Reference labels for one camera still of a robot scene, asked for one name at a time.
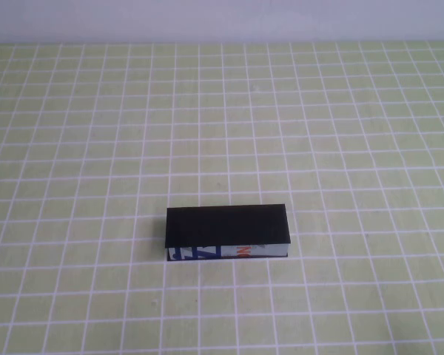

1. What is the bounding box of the black glasses case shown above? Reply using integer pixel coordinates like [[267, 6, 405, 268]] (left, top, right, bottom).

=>
[[164, 203, 292, 263]]

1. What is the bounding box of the green white grid tablecloth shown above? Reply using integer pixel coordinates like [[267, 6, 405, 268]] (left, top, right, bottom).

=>
[[0, 41, 444, 355]]

